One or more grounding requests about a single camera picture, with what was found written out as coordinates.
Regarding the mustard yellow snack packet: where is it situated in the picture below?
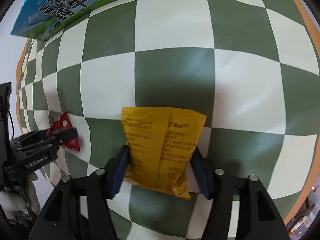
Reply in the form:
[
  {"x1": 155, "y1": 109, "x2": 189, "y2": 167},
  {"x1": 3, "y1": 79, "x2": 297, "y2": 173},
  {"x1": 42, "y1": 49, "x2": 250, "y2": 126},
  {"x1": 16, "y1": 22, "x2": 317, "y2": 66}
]
[{"x1": 121, "y1": 107, "x2": 207, "y2": 200}]

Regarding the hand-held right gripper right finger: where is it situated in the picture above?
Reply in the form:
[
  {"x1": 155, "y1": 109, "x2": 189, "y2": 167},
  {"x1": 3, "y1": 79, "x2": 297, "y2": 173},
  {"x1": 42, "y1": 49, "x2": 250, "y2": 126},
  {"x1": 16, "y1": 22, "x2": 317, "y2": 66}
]
[{"x1": 190, "y1": 146, "x2": 290, "y2": 240}]

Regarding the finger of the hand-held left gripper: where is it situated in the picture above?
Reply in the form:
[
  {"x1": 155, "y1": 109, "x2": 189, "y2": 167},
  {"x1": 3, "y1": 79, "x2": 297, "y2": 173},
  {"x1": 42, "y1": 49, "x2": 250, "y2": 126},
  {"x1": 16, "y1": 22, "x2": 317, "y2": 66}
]
[
  {"x1": 14, "y1": 129, "x2": 50, "y2": 144},
  {"x1": 17, "y1": 128, "x2": 78, "y2": 153}
]

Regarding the blue printed cardboard box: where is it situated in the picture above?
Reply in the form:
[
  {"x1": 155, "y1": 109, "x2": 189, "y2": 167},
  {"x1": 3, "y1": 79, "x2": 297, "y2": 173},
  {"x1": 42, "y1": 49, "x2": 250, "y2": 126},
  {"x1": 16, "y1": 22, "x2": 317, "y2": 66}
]
[{"x1": 10, "y1": 0, "x2": 210, "y2": 42}]

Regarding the person's left hand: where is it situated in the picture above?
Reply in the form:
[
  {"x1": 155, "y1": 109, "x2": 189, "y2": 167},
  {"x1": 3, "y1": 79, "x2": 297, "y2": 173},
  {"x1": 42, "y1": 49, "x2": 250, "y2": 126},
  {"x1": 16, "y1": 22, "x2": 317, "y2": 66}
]
[{"x1": 0, "y1": 172, "x2": 42, "y2": 221}]

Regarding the green white checkered mat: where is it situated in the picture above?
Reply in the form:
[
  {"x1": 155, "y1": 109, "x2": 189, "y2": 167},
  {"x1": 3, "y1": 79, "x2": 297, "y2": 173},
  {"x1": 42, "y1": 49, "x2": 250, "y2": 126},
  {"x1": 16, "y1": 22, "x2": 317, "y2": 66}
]
[{"x1": 15, "y1": 0, "x2": 320, "y2": 240}]

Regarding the small red snack packet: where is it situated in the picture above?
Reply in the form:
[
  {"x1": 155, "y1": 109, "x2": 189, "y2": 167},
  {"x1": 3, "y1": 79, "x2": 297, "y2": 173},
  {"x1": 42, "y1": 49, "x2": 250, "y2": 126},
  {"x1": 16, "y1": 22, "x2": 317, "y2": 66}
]
[{"x1": 46, "y1": 112, "x2": 82, "y2": 152}]

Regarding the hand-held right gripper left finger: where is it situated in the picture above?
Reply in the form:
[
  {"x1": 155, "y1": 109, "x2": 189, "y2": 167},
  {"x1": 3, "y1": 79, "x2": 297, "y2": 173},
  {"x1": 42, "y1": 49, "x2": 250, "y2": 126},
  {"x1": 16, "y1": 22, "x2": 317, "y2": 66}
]
[{"x1": 35, "y1": 145, "x2": 130, "y2": 240}]

